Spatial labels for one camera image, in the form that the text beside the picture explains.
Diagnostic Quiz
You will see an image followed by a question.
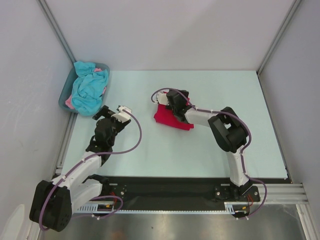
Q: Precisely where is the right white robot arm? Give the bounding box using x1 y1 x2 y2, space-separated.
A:
163 89 252 201

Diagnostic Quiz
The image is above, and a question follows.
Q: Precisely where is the grey plastic bin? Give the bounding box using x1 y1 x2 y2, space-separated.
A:
58 61 112 116

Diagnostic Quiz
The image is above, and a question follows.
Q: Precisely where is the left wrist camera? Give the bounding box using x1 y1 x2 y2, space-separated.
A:
111 105 132 123

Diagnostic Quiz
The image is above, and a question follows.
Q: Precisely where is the red t shirt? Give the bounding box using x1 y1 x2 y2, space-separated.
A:
153 104 194 131

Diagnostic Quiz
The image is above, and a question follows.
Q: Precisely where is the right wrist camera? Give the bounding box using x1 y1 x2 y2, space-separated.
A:
155 91 169 106

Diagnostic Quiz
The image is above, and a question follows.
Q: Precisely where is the cyan t shirt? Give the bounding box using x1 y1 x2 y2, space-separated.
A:
71 60 112 117

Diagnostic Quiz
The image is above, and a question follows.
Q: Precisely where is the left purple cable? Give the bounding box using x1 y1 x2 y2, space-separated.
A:
38 109 143 231

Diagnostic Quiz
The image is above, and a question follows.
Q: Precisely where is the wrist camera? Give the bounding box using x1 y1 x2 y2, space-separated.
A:
155 91 169 106
111 105 132 123

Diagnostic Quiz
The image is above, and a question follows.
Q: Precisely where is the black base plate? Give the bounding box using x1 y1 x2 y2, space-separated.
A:
49 176 293 212

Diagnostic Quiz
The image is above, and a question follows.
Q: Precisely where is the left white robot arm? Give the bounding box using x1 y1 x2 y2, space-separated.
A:
29 105 132 232

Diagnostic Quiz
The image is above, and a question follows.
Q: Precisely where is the aluminium frame rail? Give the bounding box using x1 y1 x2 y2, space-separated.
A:
89 181 307 204

